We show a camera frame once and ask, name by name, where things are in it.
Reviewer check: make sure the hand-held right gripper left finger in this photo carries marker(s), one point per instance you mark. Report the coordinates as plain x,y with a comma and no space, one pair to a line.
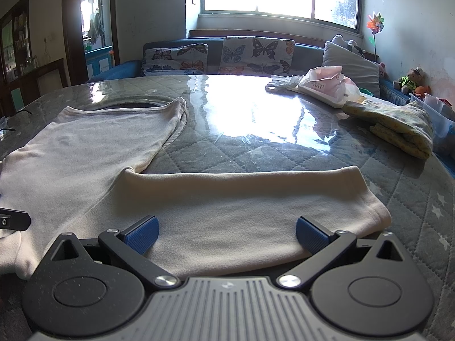
144,233

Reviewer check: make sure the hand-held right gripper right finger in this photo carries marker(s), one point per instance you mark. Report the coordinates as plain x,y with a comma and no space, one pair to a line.
310,235

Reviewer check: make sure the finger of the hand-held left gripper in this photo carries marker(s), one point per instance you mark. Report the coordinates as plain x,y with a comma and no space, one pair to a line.
14,220

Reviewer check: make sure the cream white shirt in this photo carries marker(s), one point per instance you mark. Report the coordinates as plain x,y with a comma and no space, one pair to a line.
220,216

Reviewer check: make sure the dark round table recess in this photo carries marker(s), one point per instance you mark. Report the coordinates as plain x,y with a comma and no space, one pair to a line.
131,104

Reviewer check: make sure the yellow patterned folded cloth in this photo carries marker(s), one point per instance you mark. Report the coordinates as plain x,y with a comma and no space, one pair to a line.
398,124

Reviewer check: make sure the pink wet wipes pack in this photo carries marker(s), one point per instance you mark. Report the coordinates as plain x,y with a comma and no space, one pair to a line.
325,83

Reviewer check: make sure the white plastic bag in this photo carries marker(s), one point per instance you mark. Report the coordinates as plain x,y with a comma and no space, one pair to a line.
280,81

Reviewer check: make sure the dark wooden cabinet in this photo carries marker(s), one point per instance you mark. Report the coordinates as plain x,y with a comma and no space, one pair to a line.
25,60

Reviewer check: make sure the grey pillow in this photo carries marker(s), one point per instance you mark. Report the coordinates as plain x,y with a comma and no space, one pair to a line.
352,65

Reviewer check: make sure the clear plastic storage box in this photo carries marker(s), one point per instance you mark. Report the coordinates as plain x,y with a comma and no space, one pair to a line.
432,110

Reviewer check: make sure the butterfly print cushion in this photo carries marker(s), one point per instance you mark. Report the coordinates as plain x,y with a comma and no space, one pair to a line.
174,60
256,55

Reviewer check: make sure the blue storage box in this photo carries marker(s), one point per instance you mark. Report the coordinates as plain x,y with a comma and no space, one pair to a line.
99,60

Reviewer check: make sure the blue sofa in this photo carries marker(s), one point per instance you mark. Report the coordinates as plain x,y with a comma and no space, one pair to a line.
302,55

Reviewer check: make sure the orange plush toy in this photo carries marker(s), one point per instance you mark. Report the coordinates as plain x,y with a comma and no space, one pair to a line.
422,90

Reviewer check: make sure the brown teddy bear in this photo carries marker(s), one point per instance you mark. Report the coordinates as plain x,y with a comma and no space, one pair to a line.
408,80

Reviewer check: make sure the black and white plush toy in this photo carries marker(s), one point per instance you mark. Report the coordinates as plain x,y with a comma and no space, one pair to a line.
350,45

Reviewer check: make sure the colourful pinwheel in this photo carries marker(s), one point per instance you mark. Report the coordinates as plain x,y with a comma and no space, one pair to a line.
376,25

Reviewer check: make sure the dark wooden door frame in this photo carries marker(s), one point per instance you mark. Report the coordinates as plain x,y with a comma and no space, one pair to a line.
71,25

